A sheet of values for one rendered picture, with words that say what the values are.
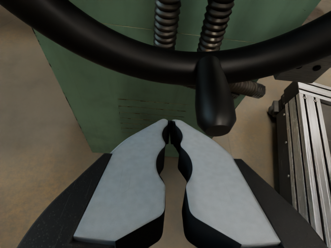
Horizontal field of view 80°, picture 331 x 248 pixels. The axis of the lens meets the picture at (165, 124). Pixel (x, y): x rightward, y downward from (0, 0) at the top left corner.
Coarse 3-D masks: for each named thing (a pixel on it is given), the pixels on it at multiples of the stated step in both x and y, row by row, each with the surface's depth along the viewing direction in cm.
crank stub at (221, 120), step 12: (204, 60) 14; (216, 60) 14; (204, 72) 13; (216, 72) 13; (204, 84) 13; (216, 84) 12; (228, 84) 13; (204, 96) 12; (216, 96) 12; (228, 96) 12; (204, 108) 12; (216, 108) 12; (228, 108) 12; (204, 120) 12; (216, 120) 12; (228, 120) 12; (216, 132) 12; (228, 132) 12
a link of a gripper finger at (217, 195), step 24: (192, 144) 10; (216, 144) 10; (192, 168) 9; (216, 168) 9; (192, 192) 7; (216, 192) 8; (240, 192) 8; (192, 216) 7; (216, 216) 7; (240, 216) 7; (264, 216) 7; (192, 240) 7; (216, 240) 6; (240, 240) 6; (264, 240) 6
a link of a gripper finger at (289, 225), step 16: (240, 160) 9; (256, 176) 8; (256, 192) 8; (272, 192) 8; (272, 208) 7; (288, 208) 7; (272, 224) 7; (288, 224) 7; (304, 224) 7; (288, 240) 6; (304, 240) 6; (320, 240) 6
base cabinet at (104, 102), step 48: (96, 0) 29; (144, 0) 29; (192, 0) 29; (240, 0) 29; (288, 0) 29; (48, 48) 36; (192, 48) 36; (96, 96) 48; (144, 96) 48; (192, 96) 48; (240, 96) 48; (96, 144) 74
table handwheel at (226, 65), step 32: (0, 0) 11; (32, 0) 11; (64, 0) 12; (64, 32) 13; (96, 32) 13; (288, 32) 15; (320, 32) 13; (128, 64) 15; (160, 64) 15; (192, 64) 16; (224, 64) 15; (256, 64) 15; (288, 64) 15
